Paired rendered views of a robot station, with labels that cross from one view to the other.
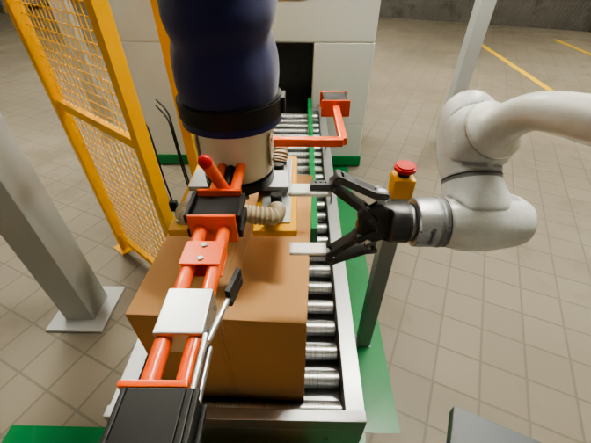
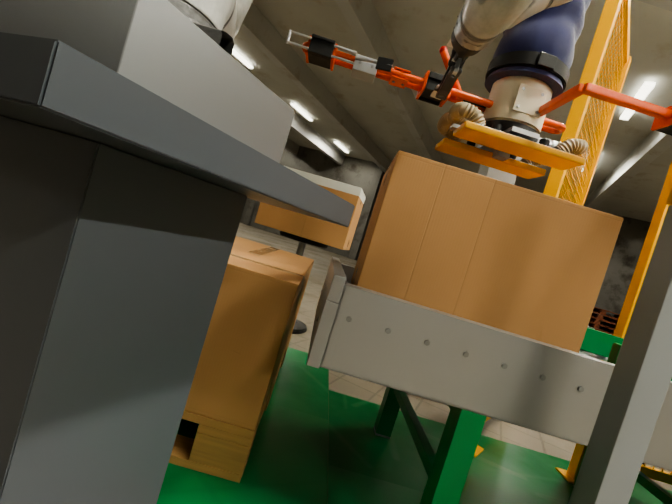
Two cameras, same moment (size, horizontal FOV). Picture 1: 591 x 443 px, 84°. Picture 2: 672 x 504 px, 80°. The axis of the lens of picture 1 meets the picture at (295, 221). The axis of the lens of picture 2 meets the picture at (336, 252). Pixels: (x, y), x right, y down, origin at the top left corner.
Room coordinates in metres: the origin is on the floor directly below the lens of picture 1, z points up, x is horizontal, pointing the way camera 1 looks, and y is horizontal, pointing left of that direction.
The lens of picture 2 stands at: (0.27, -1.05, 0.69)
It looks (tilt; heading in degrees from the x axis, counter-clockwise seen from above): 2 degrees down; 87
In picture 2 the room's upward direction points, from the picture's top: 17 degrees clockwise
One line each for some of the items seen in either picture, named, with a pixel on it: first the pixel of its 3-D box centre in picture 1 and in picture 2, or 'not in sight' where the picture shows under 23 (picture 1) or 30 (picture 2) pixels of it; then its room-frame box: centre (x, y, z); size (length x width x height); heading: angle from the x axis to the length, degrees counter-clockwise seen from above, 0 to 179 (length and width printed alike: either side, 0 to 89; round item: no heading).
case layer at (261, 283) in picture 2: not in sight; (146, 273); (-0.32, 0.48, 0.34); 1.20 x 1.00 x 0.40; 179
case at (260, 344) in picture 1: (247, 274); (464, 255); (0.71, 0.16, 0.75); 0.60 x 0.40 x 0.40; 177
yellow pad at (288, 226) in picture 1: (278, 185); (518, 141); (0.72, 0.05, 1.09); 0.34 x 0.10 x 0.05; 0
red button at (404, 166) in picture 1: (404, 170); not in sight; (0.91, -0.35, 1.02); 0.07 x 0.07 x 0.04
